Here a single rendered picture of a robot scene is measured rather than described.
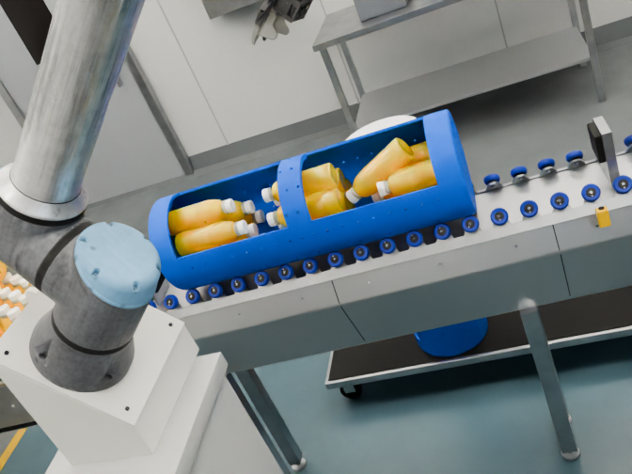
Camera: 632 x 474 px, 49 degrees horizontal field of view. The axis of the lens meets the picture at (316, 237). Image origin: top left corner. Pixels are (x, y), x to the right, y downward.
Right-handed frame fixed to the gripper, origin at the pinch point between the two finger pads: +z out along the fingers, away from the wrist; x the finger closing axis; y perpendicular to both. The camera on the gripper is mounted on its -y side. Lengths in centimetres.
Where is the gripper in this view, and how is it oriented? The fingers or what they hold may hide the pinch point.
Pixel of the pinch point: (258, 36)
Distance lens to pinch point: 172.7
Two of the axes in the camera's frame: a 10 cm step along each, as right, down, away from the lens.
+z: -4.5, 7.0, 5.6
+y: 8.0, 5.9, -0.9
